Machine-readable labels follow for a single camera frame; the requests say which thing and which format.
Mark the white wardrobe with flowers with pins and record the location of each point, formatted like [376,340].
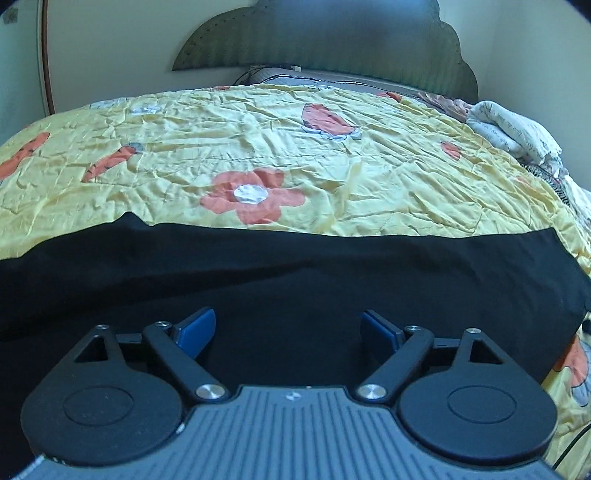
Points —
[26,94]

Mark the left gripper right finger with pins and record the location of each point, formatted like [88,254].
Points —
[400,352]

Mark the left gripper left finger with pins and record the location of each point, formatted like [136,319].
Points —
[176,348]

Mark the grey scalloped headboard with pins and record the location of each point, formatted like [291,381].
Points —
[404,42]

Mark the black pants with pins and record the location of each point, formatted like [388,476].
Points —
[288,305]

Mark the grey striped pillow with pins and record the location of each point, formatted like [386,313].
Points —
[290,77]

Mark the yellow floral bedspread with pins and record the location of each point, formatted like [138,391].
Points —
[286,159]

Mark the white crumpled blanket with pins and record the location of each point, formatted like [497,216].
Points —
[523,138]

